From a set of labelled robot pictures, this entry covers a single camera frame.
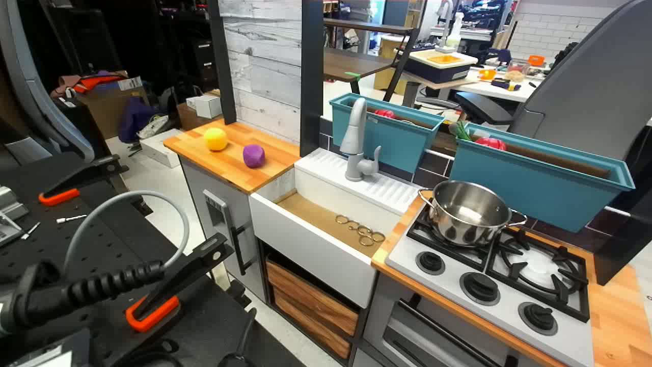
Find black stove knob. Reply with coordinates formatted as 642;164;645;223
518;299;562;336
458;271;504;309
415;249;448;278

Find long teal planter box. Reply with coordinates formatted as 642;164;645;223
448;123;638;234

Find grey oven door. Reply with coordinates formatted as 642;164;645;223
350;271;547;367

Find wood-look backboard panel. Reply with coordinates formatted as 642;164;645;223
215;0;305;147

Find white toy stove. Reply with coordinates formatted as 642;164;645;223
383;202;598;367

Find black corrugated cable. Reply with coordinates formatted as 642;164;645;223
0;259;169;338

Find thick black frame post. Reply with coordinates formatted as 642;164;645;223
299;0;328;159

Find thin black frame post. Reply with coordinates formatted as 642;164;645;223
206;0;238;127

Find wooden countertop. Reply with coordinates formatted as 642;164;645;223
163;116;301;195

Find grey toy faucet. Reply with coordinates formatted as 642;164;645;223
339;97;385;183

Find grey office chair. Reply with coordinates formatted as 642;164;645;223
453;0;652;164

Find black orange clamp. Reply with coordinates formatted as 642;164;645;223
124;233;237;336
35;155;128;210

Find cardboard box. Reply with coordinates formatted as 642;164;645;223
72;86;150;141

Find grey hose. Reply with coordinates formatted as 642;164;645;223
60;187;194;281

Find grey cabinet door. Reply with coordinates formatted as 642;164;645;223
178;157;268;302

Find toy stove top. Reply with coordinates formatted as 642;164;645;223
405;205;593;324

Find dark brown table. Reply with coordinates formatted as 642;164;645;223
322;16;421;106

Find steel pot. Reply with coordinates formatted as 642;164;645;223
417;177;532;252

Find yellow plush ball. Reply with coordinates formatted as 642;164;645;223
202;127;230;153

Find small teal planter box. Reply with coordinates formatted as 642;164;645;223
328;91;447;176

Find wire rings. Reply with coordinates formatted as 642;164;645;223
334;213;387;249

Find wooden drawers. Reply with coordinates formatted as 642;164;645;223
262;258;362;364

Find white toy sink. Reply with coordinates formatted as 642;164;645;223
246;147;423;310

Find black cabinet handle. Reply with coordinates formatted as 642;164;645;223
229;223;254;278

